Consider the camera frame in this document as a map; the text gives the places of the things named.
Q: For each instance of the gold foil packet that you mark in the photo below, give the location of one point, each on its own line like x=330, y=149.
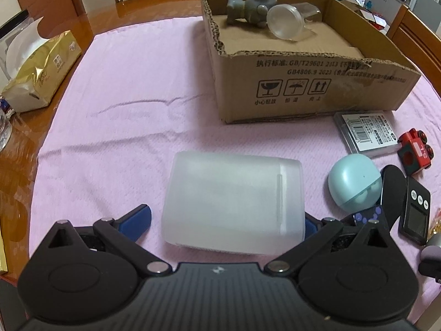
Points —
x=2, y=248

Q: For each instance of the gold tissue pack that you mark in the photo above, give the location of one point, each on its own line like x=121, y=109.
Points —
x=38, y=72

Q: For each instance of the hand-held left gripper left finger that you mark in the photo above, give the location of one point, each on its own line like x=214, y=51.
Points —
x=138, y=216

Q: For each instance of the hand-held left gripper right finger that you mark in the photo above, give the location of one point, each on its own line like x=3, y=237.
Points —
x=310, y=227

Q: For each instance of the black digital timer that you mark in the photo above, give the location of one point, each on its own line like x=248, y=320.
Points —
x=415, y=213

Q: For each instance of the teal egg-shaped ball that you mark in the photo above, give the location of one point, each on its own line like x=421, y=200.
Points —
x=353, y=181

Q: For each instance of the pink cloth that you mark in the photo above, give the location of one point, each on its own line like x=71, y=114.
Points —
x=137, y=110

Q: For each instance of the dark blue patterned toy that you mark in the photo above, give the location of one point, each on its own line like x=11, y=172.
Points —
x=365, y=215

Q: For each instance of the clear labelled plastic case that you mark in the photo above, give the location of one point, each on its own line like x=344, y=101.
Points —
x=370, y=132

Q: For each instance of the red white carton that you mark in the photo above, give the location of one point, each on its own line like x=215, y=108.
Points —
x=377, y=20

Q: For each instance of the grey toy figure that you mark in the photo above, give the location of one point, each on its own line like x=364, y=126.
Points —
x=246, y=8

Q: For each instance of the red toy train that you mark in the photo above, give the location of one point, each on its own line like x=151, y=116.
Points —
x=415, y=150

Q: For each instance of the black glossy oval object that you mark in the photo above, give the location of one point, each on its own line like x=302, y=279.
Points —
x=392, y=193

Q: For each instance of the cardboard box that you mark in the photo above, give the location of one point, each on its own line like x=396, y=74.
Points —
x=310, y=82

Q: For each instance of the transparent plastic cup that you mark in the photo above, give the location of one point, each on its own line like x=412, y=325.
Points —
x=284, y=22

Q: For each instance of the grey round object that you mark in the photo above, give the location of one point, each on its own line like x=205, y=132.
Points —
x=432, y=255

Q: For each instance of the translucent white plastic box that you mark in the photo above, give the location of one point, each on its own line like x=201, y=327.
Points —
x=227, y=200

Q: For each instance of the drinking glass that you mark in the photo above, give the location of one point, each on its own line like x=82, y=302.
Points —
x=4, y=131

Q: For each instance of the capsule bottle with red label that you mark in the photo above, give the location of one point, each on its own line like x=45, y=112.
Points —
x=437, y=222

